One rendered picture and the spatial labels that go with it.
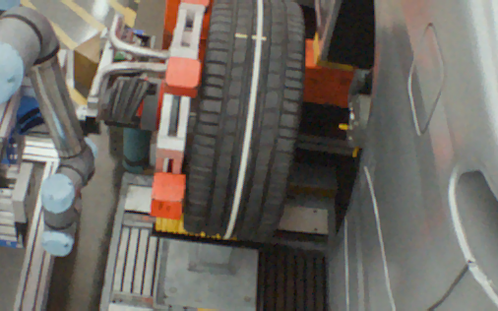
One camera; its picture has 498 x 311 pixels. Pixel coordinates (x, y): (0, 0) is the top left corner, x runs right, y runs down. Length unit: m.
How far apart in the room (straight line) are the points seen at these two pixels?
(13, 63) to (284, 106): 0.67
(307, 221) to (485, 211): 1.76
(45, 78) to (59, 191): 0.25
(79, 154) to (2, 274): 0.88
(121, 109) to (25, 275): 0.83
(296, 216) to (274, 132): 1.16
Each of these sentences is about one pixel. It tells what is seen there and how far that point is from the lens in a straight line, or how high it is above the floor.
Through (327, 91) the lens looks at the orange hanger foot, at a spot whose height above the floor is 0.59.
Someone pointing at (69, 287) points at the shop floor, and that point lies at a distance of 2.63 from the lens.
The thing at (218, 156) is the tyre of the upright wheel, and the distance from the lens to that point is 1.70.
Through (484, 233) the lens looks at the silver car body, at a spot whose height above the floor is 1.44.
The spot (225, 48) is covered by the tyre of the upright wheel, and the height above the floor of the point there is 1.16.
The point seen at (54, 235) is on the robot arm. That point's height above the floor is 0.89.
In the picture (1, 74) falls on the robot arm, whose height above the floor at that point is 1.35.
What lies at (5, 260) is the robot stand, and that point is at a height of 0.21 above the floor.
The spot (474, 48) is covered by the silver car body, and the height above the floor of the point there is 1.62.
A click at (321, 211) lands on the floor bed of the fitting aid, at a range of 2.87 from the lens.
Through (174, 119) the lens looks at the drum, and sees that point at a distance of 1.94.
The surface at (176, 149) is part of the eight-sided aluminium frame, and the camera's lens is 1.73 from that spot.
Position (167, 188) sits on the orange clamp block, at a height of 0.89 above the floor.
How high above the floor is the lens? 2.19
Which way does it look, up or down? 46 degrees down
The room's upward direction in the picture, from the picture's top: 12 degrees clockwise
